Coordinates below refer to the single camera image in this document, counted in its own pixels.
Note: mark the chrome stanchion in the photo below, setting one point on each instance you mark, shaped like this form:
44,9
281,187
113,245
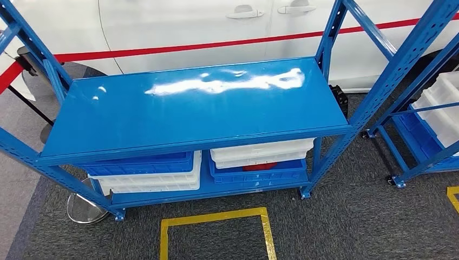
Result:
84,211

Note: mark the black bracket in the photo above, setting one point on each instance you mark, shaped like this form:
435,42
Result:
340,98

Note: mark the black stanchion with dark base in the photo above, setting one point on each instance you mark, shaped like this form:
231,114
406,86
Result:
30,107

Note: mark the white car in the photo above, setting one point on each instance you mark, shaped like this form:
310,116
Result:
179,25

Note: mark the red object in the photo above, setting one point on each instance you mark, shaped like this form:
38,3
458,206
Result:
259,167

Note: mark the red barrier belt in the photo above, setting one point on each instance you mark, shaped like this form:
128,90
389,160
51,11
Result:
10,77
197,46

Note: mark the blue metal shelf rack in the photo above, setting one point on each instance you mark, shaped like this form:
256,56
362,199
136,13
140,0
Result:
405,158
197,114

